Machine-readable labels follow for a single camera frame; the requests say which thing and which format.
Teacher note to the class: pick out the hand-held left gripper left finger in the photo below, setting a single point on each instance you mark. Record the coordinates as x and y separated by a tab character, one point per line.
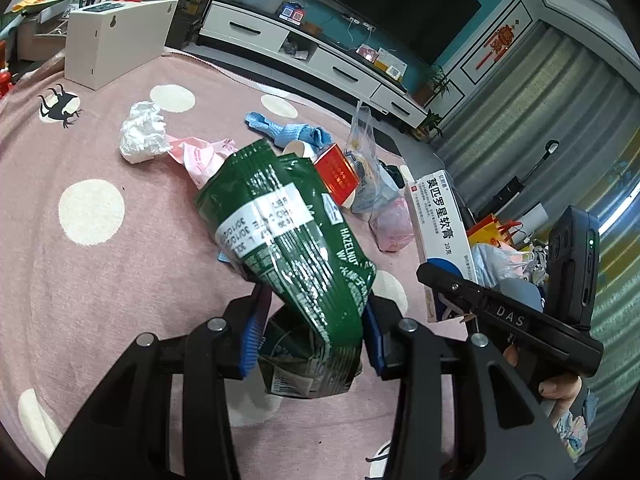
252	330

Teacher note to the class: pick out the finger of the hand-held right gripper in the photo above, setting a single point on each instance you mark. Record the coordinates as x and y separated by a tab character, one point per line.
450	285

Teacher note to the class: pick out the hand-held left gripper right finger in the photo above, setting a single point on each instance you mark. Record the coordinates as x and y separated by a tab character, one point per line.
372	340

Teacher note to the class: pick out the white ointment box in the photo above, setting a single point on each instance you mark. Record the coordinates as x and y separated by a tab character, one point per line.
440	215

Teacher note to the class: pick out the green snack wrapper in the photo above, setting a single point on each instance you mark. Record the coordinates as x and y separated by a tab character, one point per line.
280	220

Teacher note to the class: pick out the clear plastic bag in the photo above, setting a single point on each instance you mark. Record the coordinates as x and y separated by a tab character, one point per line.
362	130

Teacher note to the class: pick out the striped white paper cup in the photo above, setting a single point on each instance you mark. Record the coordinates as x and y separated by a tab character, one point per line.
297	149

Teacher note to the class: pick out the person's right hand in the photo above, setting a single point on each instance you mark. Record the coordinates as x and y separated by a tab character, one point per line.
560	387

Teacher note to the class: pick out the light blue plastic bag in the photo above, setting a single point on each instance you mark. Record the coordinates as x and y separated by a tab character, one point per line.
500	265

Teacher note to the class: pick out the yellow gift bag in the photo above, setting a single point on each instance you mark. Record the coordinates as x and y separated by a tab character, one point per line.
492	230

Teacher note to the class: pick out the pink plastic bag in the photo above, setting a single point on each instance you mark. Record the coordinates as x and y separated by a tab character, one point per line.
392	222

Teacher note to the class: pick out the black upright vacuum cleaner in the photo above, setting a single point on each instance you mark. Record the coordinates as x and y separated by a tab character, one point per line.
520	180

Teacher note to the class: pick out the red cardboard box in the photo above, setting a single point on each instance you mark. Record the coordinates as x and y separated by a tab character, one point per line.
337	175

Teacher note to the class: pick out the small potted plant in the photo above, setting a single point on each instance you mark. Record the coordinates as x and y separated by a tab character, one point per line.
430	125

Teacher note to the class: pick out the pink plastic wrapper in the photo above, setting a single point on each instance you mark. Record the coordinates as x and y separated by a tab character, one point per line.
200	160

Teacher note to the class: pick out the grey striped curtain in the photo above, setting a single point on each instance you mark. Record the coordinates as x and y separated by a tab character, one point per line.
525	100

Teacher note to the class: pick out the tall potted plant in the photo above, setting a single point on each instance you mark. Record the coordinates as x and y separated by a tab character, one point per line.
432	85

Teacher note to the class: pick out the light blue cloth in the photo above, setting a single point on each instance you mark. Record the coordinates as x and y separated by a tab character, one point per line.
290	132

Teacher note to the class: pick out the crumpled white tissue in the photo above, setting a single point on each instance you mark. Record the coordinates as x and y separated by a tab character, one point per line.
142	135

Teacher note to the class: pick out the yellow box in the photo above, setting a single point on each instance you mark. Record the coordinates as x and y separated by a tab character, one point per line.
390	62

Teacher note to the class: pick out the white television cabinet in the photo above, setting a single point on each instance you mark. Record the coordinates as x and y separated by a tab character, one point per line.
260	30

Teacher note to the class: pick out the red and blue card box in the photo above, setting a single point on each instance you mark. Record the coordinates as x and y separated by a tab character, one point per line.
292	12

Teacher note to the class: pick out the white storage box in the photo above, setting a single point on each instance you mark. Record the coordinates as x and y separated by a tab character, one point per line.
115	45

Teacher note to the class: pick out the red wall decoration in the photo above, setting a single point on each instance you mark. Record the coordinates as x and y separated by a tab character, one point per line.
502	40

